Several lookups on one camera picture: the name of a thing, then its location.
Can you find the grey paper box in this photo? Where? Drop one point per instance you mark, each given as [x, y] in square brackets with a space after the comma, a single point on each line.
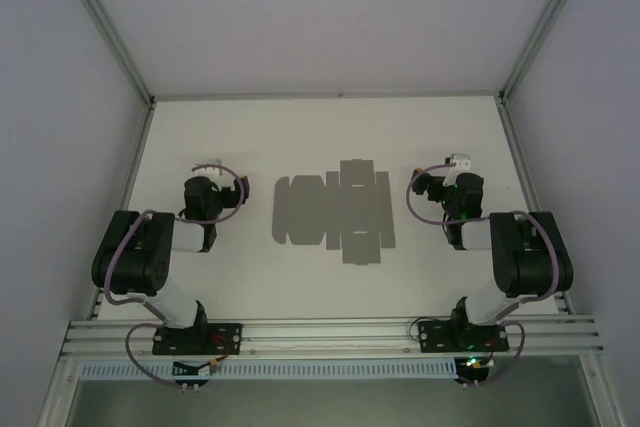
[310, 212]

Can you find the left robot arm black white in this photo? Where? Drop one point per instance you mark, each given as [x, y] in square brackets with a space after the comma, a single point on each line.
[125, 257]

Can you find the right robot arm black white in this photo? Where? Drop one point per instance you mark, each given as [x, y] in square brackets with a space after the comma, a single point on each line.
[530, 257]

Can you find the grey metal sheet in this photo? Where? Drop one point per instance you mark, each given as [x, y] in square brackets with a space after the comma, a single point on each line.
[325, 404]

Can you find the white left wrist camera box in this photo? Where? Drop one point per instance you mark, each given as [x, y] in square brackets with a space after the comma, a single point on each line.
[212, 173]

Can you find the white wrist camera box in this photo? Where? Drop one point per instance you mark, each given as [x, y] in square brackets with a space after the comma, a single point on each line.
[212, 173]
[460, 162]

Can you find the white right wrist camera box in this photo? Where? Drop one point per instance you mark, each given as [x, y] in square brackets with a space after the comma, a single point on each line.
[460, 162]

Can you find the aluminium table side rail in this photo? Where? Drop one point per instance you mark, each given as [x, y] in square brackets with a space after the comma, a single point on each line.
[523, 172]
[132, 172]

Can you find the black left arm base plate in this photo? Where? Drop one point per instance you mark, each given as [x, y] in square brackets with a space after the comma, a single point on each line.
[230, 332]

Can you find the aluminium table back rail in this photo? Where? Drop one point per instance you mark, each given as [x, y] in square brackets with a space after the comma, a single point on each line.
[325, 95]

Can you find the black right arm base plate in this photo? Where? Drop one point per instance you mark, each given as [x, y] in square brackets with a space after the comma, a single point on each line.
[435, 337]

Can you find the aluminium mounting rail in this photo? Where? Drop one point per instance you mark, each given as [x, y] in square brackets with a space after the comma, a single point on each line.
[325, 334]

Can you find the black connector mount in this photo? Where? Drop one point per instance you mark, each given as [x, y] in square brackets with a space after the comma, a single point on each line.
[475, 374]
[182, 369]

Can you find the aluminium frame post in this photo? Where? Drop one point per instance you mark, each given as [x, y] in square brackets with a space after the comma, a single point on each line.
[544, 27]
[107, 27]

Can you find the aluminium frame leg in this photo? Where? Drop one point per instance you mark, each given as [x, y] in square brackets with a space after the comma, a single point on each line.
[55, 397]
[602, 397]

